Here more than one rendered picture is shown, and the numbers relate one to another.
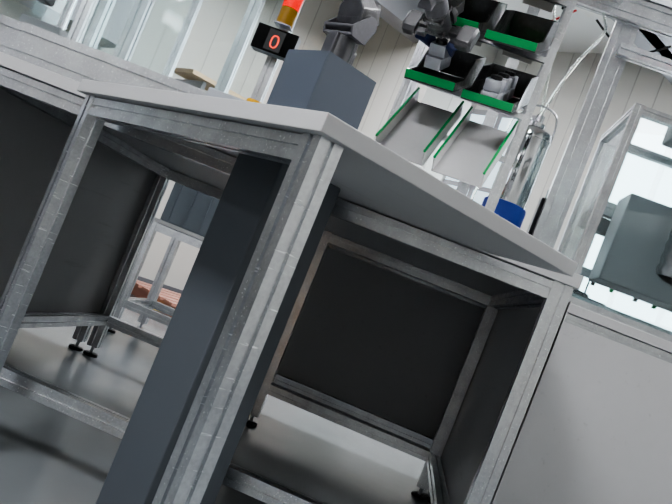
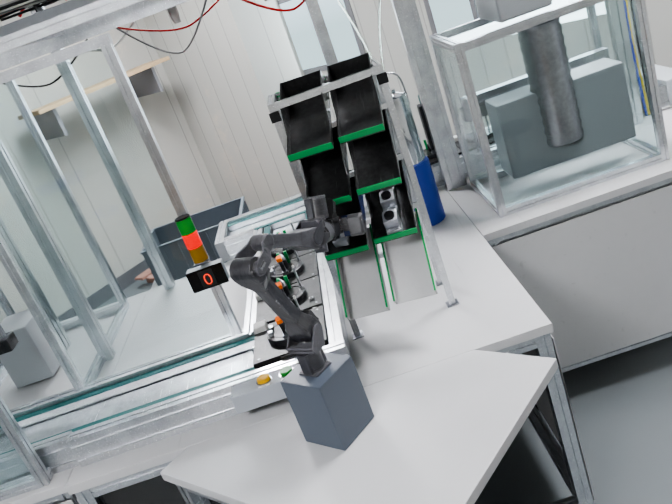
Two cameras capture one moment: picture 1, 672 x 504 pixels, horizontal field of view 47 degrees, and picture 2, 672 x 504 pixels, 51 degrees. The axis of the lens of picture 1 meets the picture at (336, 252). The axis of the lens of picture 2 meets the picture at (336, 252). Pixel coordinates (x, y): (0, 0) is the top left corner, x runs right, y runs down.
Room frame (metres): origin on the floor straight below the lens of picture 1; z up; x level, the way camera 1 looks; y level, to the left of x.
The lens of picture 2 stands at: (0.00, 0.10, 1.97)
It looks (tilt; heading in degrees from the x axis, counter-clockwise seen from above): 22 degrees down; 356
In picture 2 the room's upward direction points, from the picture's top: 20 degrees counter-clockwise
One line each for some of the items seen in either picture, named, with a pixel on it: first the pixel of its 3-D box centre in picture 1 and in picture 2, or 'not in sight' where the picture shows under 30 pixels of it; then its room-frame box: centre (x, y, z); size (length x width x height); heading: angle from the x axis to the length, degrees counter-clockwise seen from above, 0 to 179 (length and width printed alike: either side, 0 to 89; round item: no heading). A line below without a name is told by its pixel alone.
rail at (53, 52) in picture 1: (180, 103); (211, 401); (1.90, 0.49, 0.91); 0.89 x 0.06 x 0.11; 83
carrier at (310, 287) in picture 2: not in sight; (283, 289); (2.27, 0.17, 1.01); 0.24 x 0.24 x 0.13; 83
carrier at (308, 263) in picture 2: not in sight; (283, 262); (2.52, 0.14, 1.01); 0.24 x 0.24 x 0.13; 83
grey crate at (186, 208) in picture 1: (231, 224); (201, 240); (4.13, 0.57, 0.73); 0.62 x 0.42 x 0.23; 83
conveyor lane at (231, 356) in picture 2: not in sight; (209, 374); (2.08, 0.49, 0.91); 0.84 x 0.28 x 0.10; 83
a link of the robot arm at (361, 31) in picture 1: (348, 26); (303, 339); (1.60, 0.15, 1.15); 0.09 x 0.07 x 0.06; 50
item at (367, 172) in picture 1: (310, 171); (352, 421); (1.62, 0.11, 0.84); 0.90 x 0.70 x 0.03; 41
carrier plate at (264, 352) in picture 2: not in sight; (290, 335); (2.02, 0.20, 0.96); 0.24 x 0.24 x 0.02; 83
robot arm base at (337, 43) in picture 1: (338, 52); (312, 358); (1.59, 0.15, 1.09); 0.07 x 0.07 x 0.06; 41
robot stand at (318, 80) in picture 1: (314, 110); (328, 399); (1.59, 0.15, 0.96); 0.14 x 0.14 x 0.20; 41
